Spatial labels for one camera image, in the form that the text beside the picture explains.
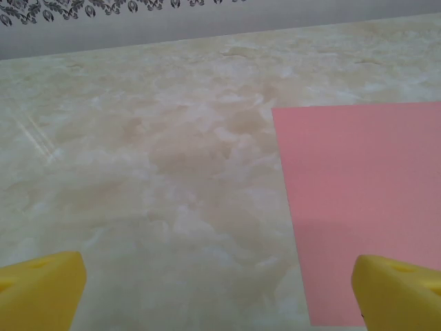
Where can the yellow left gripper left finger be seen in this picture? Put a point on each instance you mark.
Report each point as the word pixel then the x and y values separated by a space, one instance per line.
pixel 41 293

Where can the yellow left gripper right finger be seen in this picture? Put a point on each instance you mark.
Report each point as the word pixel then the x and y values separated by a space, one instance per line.
pixel 399 300

